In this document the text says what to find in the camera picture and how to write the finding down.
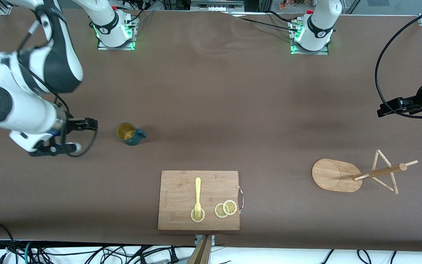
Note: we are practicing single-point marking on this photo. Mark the orange red decoration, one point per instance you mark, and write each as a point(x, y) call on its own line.
point(291, 3)

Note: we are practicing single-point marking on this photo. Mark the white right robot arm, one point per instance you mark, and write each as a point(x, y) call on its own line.
point(13, 110)

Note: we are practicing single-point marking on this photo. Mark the white power strip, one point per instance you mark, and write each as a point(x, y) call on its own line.
point(216, 5)

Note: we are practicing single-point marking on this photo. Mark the lemon slice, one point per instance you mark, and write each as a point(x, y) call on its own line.
point(202, 216)
point(230, 207)
point(219, 211)

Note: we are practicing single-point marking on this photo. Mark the wooden beam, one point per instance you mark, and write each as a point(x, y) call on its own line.
point(200, 253)

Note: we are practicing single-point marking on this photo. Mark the teal mug yellow inside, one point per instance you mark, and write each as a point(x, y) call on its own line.
point(125, 131)

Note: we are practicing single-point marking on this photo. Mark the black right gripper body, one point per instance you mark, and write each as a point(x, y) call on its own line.
point(72, 125)

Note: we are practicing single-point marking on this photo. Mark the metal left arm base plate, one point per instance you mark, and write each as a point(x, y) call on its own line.
point(322, 52)

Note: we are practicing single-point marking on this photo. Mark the brown table mat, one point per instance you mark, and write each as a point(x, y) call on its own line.
point(211, 91)

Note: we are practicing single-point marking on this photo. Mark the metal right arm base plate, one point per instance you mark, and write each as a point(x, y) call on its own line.
point(103, 46)

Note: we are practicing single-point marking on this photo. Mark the yellow plastic fork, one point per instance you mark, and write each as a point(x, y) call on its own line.
point(197, 187)

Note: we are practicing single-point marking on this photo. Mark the wooden mug rack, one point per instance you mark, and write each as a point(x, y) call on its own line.
point(332, 176)

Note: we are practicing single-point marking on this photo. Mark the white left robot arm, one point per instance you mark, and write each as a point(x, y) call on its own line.
point(319, 25)

